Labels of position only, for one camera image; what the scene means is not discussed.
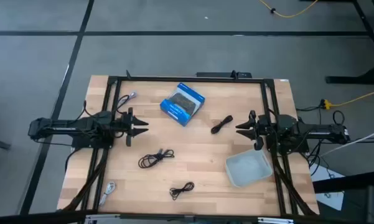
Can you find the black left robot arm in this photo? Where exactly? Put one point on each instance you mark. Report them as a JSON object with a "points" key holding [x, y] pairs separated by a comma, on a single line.
{"points": [[65, 127]]}

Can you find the translucent white plastic bin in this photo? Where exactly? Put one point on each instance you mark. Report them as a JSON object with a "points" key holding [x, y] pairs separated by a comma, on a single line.
{"points": [[249, 168]]}

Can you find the black table leg frame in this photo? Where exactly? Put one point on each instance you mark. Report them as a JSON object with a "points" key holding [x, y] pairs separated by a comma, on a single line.
{"points": [[354, 80]]}

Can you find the black floor beam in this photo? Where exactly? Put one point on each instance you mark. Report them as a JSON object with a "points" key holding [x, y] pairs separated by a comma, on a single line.
{"points": [[345, 183]]}

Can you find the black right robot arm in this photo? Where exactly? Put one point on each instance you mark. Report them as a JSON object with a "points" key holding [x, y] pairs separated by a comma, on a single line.
{"points": [[317, 132]]}

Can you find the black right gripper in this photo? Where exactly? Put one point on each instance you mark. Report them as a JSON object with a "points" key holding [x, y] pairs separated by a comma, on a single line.
{"points": [[263, 129]]}

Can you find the white paper sheet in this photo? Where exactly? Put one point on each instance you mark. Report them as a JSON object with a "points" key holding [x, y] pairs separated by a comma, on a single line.
{"points": [[326, 183]]}

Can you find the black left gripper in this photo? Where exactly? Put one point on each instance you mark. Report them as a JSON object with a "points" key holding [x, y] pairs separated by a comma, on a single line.
{"points": [[120, 128]]}

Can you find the blue cardboard product box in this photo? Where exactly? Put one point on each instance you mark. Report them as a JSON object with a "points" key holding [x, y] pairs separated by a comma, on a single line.
{"points": [[182, 104]]}

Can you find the black mount bar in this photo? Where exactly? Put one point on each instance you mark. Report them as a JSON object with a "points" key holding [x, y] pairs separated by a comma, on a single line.
{"points": [[217, 74]]}

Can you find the black aluminium table frame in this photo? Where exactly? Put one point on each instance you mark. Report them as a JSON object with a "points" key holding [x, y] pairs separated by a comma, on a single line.
{"points": [[189, 79]]}

